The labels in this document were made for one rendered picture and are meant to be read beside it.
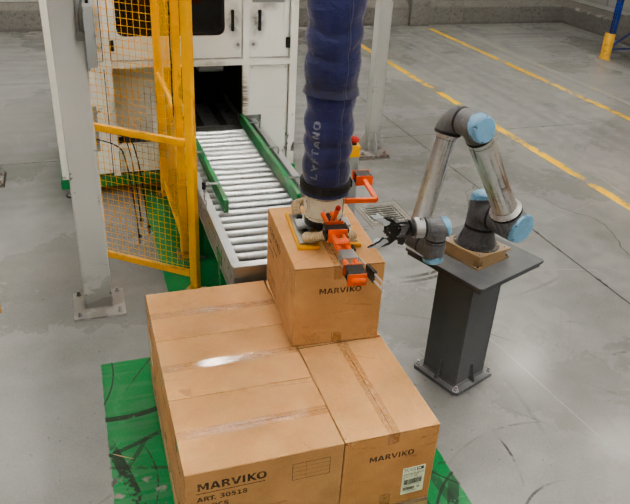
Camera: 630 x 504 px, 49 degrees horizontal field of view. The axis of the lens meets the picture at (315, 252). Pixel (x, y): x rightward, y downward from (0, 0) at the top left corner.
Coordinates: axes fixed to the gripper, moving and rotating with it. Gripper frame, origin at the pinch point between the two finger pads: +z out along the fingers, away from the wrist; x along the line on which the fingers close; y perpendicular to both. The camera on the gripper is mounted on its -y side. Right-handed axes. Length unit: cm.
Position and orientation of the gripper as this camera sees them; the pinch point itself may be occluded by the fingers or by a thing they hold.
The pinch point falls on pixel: (368, 232)
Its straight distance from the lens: 293.4
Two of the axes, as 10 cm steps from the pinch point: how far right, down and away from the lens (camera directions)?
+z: -9.8, 0.6, -1.9
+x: 0.4, -8.7, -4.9
